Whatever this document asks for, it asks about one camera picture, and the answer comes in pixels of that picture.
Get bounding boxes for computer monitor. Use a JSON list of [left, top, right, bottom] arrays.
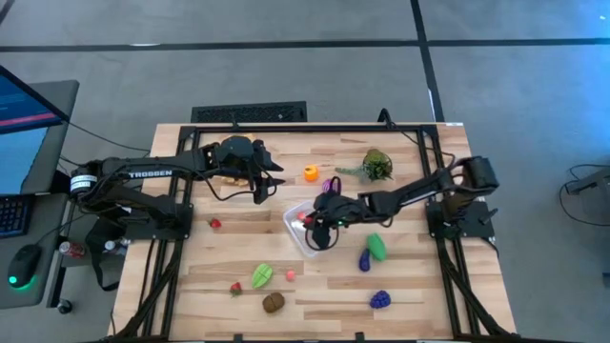
[[0, 64, 71, 196]]

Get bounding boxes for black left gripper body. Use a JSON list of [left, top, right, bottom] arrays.
[[214, 134, 272, 206]]

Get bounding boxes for dark green toy vegetable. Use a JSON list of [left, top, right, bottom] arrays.
[[366, 232, 388, 263]]

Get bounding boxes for potted succulent plant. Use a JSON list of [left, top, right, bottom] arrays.
[[334, 148, 395, 184]]

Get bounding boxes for grey stand with cables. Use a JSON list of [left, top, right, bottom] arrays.
[[558, 164, 610, 228]]

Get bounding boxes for clear plastic bottle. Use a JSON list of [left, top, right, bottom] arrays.
[[103, 237, 132, 253]]

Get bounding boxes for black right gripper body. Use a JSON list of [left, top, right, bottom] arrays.
[[314, 191, 366, 229]]

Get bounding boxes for black computer mouse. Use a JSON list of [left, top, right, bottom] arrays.
[[7, 243, 43, 290]]

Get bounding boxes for red soda can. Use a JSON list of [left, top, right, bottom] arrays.
[[58, 241, 87, 260]]

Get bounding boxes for black table frame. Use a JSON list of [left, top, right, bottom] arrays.
[[109, 122, 519, 343]]

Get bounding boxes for folded yellow cloth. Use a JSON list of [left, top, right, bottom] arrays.
[[219, 134, 254, 188]]

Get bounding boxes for black keyboard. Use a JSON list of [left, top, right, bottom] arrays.
[[0, 194, 34, 239]]

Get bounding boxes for grey desk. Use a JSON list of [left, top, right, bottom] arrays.
[[0, 79, 80, 311]]

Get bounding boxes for clear plastic tupperware container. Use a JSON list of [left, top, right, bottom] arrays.
[[283, 199, 335, 258]]

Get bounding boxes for light green toy leaf vegetable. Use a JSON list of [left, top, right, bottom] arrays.
[[251, 263, 275, 290]]

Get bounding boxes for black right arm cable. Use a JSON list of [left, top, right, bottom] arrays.
[[377, 108, 458, 168]]

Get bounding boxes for black floor vent grille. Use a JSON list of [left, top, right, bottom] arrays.
[[190, 100, 309, 124]]

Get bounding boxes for purple toy grapes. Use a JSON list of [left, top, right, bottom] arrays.
[[369, 290, 393, 310]]

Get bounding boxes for brown toy kiwi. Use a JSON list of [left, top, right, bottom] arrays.
[[261, 292, 286, 314]]

